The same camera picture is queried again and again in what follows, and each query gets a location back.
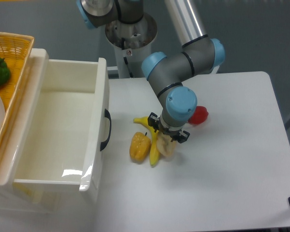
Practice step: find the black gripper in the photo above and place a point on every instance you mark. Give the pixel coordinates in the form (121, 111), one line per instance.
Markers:
(175, 132)

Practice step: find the beige round bread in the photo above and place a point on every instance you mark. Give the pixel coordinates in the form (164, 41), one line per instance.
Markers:
(165, 145)

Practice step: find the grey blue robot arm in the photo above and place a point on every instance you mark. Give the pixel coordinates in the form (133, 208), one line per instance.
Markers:
(165, 74)

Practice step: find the yellow banana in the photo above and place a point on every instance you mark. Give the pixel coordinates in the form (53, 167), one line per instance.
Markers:
(154, 155)

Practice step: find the yellow bell pepper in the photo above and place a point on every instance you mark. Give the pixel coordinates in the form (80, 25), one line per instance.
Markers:
(139, 147)

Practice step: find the red bell pepper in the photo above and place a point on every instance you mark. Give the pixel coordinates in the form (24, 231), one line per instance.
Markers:
(200, 115)

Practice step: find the white open drawer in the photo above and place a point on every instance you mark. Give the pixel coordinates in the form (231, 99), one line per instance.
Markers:
(62, 148)

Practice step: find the yellow woven basket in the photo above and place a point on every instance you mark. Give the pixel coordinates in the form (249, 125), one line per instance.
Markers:
(15, 49)

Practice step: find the white drawer cabinet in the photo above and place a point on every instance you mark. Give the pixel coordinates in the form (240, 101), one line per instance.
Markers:
(26, 209)

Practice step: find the black drawer handle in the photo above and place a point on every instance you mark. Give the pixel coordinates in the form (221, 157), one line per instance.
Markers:
(108, 129)

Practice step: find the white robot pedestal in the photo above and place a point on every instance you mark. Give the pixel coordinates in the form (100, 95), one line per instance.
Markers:
(132, 43)

